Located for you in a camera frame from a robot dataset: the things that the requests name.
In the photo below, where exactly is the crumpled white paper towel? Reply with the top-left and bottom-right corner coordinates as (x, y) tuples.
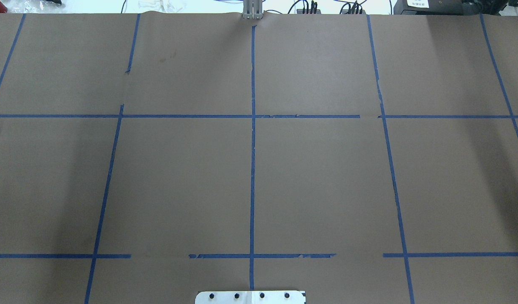
(137, 0), (187, 13)

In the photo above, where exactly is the black equipment box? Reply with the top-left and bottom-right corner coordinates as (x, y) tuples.
(393, 0), (518, 16)

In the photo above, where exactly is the crinkled clear plastic bag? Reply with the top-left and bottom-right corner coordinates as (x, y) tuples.
(1, 0), (65, 14)

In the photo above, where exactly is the aluminium frame post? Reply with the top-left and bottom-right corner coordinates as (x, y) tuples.
(242, 0), (264, 20)

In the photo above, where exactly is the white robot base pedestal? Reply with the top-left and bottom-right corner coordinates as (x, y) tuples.
(195, 290), (306, 304)

